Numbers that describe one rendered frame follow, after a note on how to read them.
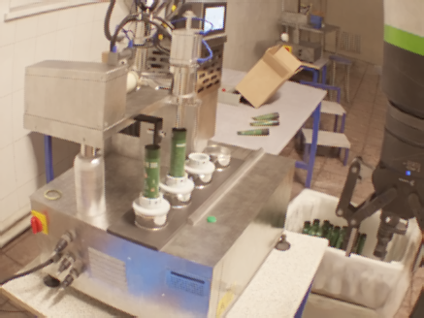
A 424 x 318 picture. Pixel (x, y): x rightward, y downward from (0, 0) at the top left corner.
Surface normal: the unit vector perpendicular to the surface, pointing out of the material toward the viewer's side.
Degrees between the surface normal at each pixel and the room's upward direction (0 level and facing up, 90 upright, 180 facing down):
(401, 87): 90
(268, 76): 90
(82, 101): 90
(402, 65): 90
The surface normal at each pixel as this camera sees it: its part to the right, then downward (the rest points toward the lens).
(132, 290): -0.39, 0.33
